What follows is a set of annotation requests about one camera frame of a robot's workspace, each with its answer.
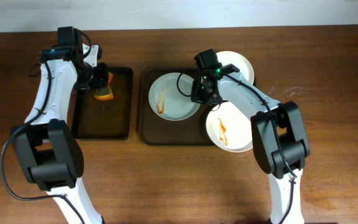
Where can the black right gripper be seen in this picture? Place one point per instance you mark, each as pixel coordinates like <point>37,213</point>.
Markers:
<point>199,94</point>

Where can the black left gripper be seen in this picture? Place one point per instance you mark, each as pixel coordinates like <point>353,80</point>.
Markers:
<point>101,78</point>

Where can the orange green sponge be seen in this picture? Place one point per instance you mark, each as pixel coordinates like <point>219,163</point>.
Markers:
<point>105,93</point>

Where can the white plate with ketchup streak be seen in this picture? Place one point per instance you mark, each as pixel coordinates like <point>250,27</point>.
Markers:
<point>167,102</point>

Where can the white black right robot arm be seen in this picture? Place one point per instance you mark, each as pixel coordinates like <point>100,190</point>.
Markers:
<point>279,139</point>

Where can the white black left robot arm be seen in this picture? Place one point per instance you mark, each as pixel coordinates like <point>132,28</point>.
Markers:
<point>48,152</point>

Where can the small dark brown tray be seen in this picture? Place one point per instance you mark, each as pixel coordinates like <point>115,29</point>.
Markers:
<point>105,120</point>

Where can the large dark brown tray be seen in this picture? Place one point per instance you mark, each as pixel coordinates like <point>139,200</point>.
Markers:
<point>154,130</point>

